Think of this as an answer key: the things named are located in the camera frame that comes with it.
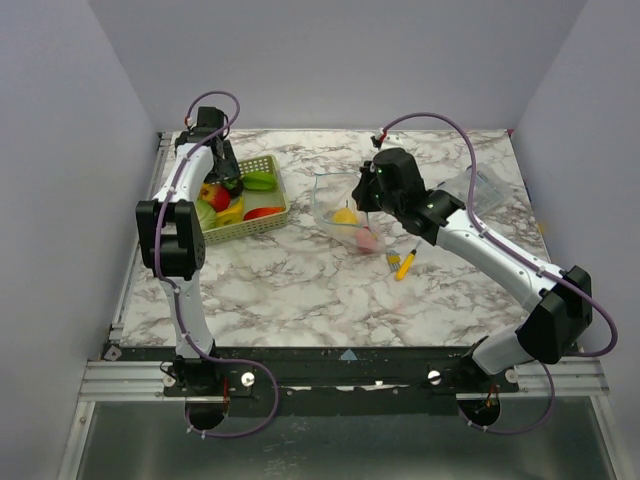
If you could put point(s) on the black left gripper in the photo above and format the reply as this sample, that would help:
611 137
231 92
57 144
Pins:
227 170

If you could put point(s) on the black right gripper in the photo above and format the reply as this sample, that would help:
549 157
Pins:
364 189

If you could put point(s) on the green leaf toy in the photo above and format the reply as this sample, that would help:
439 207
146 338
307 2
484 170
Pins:
260 181

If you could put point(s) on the yellow pear toy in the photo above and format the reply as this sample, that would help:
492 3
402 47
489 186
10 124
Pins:
345 215

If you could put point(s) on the clear zip top bag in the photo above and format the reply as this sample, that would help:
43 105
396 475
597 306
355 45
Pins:
329 193

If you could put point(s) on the red tomato toy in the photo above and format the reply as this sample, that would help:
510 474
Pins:
366 241

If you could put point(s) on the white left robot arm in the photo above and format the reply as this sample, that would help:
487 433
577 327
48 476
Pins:
172 245

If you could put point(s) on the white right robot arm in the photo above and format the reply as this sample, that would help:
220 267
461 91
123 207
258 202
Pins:
553 298

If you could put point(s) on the green perforated plastic basket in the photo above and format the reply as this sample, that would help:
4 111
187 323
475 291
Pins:
255 199

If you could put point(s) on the yellow banana toy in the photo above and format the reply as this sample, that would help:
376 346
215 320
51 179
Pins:
232 215

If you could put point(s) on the green cabbage toy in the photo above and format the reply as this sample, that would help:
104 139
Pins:
206 215

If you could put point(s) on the yellow hex key set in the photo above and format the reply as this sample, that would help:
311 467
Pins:
394 260

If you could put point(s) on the clear plastic screw box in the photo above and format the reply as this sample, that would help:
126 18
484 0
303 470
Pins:
490 192

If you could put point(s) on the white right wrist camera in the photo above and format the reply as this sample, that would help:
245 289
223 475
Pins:
383 140

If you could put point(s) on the yellow handled screwdriver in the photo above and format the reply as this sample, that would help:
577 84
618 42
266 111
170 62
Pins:
407 263

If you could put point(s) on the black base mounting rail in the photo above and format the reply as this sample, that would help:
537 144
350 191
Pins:
304 381

